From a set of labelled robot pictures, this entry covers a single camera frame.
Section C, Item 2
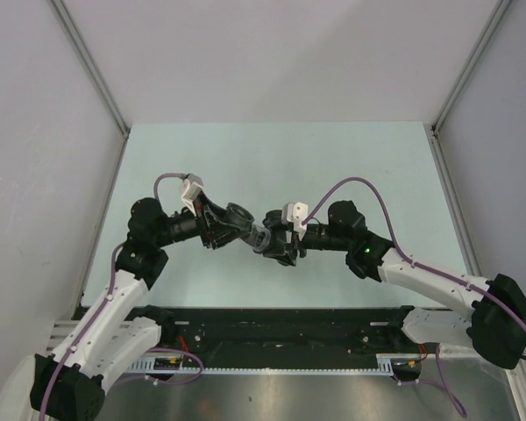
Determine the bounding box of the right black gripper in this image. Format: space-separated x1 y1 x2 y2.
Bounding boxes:
263 217 350 266

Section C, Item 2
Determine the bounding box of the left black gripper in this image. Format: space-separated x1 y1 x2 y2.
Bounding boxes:
154 192 248 250

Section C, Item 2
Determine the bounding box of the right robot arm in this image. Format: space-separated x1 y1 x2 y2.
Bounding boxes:
249 201 526 369

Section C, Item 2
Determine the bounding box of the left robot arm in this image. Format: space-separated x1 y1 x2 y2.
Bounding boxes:
30 192 253 420

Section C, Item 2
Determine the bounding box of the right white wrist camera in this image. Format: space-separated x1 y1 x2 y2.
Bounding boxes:
281 202 309 239

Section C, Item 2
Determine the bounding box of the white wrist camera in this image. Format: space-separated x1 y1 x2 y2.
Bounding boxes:
180 174 203 212
281 202 309 239

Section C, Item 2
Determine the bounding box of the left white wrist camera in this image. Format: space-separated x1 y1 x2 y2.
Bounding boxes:
180 174 203 212

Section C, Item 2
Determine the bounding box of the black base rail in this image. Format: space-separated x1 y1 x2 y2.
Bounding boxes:
165 307 429 368

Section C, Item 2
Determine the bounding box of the slotted cable duct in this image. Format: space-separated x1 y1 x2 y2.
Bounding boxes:
124 354 422 376

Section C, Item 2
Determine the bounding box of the aluminium side rail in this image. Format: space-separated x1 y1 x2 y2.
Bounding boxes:
424 125 482 275

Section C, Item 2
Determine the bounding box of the left aluminium frame post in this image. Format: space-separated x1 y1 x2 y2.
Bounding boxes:
46 0 131 139

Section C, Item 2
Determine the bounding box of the aluminium frame post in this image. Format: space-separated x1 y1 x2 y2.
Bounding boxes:
46 0 131 139
430 0 515 137

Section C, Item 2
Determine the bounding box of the right aluminium frame post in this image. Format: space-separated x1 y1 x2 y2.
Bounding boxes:
430 0 515 137

